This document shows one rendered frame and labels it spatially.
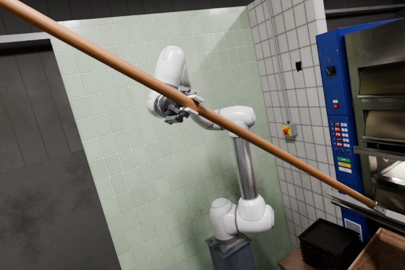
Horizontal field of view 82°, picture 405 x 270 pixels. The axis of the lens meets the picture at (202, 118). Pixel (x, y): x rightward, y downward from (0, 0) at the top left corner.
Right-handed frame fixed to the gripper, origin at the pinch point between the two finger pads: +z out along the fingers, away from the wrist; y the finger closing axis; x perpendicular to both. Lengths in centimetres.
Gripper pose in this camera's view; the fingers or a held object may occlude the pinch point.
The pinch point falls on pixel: (191, 105)
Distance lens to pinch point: 63.1
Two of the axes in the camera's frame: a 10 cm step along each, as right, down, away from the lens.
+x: -8.1, -4.3, -3.9
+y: -4.1, 9.0, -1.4
